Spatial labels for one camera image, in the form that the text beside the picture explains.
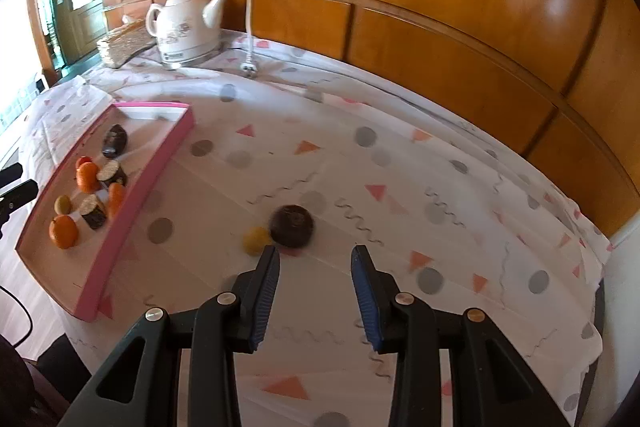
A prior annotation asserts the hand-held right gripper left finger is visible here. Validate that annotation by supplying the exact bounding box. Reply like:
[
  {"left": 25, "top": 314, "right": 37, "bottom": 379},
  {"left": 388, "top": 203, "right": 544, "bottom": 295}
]
[{"left": 59, "top": 244, "right": 282, "bottom": 427}]

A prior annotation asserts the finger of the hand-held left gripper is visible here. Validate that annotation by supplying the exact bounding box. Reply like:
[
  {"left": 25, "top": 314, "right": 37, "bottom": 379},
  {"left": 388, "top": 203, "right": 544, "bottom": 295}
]
[
  {"left": 0, "top": 179, "right": 39, "bottom": 228},
  {"left": 0, "top": 163, "right": 24, "bottom": 188}
]

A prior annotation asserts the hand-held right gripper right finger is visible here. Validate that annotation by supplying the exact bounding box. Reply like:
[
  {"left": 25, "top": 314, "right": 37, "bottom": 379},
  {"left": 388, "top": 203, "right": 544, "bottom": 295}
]
[{"left": 350, "top": 244, "right": 571, "bottom": 427}]

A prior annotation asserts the orange tangerine with stem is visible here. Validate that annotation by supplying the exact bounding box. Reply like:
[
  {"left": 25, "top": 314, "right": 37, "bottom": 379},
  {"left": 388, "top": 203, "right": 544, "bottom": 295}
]
[{"left": 48, "top": 214, "right": 79, "bottom": 250}]

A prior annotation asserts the plain orange tangerine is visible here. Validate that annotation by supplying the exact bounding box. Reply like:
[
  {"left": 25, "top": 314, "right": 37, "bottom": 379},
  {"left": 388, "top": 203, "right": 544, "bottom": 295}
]
[{"left": 76, "top": 162, "right": 99, "bottom": 188}]

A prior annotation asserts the pink shallow cardboard box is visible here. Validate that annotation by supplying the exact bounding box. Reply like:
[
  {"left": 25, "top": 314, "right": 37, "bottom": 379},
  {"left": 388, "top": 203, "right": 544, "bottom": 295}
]
[{"left": 15, "top": 102, "right": 195, "bottom": 322}]

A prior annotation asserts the dark round passionfruit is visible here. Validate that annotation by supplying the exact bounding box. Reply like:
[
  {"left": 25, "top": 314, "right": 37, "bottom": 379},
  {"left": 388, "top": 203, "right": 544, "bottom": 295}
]
[{"left": 270, "top": 204, "right": 315, "bottom": 250}]

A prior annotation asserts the small orange carrot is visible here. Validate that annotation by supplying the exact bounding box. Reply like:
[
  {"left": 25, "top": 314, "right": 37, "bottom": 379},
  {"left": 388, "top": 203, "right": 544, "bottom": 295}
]
[{"left": 107, "top": 182, "right": 126, "bottom": 217}]

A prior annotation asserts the dark brown avocado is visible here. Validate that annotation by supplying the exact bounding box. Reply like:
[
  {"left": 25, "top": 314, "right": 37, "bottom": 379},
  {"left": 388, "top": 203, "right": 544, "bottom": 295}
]
[{"left": 101, "top": 124, "right": 128, "bottom": 158}]

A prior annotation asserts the white patterned tablecloth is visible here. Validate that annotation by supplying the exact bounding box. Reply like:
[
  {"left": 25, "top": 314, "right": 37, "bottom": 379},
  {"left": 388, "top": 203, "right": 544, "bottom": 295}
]
[{"left": 20, "top": 29, "right": 616, "bottom": 427}]

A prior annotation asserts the ornate cream tissue box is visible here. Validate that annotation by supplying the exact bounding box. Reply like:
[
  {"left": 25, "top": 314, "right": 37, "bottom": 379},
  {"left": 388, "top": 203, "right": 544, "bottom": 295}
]
[{"left": 96, "top": 16, "right": 156, "bottom": 68}]

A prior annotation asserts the silver kettle base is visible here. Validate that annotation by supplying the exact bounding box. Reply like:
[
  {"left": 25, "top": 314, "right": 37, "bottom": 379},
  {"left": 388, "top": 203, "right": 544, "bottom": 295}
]
[{"left": 160, "top": 46, "right": 224, "bottom": 70}]

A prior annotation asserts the white floral ceramic kettle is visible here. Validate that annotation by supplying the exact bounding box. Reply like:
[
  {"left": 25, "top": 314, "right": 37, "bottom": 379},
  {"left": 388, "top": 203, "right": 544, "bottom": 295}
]
[{"left": 146, "top": 0, "right": 228, "bottom": 58}]

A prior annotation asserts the black cable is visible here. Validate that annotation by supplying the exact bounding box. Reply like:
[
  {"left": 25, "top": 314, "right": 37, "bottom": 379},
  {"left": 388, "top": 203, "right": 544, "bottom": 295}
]
[{"left": 0, "top": 286, "right": 34, "bottom": 349}]

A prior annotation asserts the white power cord with plug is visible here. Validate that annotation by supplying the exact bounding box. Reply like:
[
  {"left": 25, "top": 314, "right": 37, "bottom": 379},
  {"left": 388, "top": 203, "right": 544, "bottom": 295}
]
[{"left": 202, "top": 0, "right": 261, "bottom": 78}]

